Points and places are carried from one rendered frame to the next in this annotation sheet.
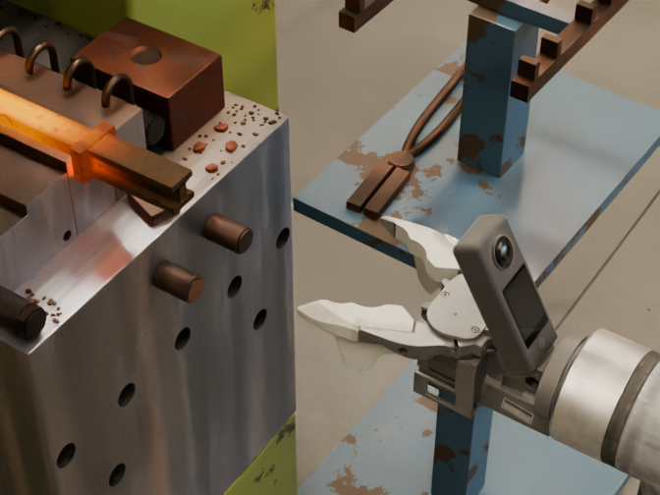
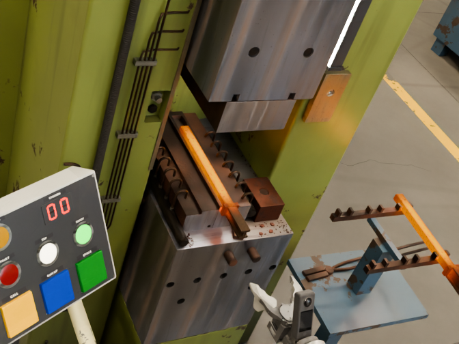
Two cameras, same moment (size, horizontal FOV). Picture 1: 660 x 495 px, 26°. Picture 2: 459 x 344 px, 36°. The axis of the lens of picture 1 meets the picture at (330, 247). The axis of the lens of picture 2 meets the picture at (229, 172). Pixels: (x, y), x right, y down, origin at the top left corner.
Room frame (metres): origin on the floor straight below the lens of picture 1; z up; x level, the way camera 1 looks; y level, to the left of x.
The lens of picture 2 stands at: (-0.44, -0.22, 2.26)
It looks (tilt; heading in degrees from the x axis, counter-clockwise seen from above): 38 degrees down; 18
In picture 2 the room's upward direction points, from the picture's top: 21 degrees clockwise
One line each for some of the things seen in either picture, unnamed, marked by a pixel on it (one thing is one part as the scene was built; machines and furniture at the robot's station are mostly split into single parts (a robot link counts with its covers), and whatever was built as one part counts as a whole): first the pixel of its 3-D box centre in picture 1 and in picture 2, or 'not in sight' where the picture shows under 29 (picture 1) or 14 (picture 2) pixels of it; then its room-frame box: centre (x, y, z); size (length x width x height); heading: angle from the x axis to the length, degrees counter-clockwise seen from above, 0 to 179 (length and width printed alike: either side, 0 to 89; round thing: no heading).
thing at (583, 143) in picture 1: (490, 162); (357, 289); (1.34, -0.19, 0.67); 0.40 x 0.30 x 0.02; 145
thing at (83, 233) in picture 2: not in sight; (82, 234); (0.51, 0.37, 1.09); 0.05 x 0.03 x 0.04; 147
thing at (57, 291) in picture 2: not in sight; (56, 291); (0.41, 0.34, 1.01); 0.07 x 0.05 x 0.07; 172
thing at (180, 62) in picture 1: (148, 82); (260, 198); (1.12, 0.18, 0.95); 0.12 x 0.09 x 0.07; 57
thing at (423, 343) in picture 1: (416, 330); (276, 308); (0.74, -0.07, 1.00); 0.09 x 0.05 x 0.02; 86
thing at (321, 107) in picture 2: not in sight; (326, 96); (1.27, 0.16, 1.27); 0.09 x 0.02 x 0.17; 147
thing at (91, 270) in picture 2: not in sight; (90, 270); (0.50, 0.32, 1.01); 0.07 x 0.05 x 0.07; 172
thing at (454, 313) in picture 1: (498, 354); (294, 330); (0.74, -0.13, 0.97); 0.12 x 0.08 x 0.09; 57
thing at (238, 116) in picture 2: not in sight; (222, 66); (1.05, 0.40, 1.32); 0.42 x 0.20 x 0.10; 57
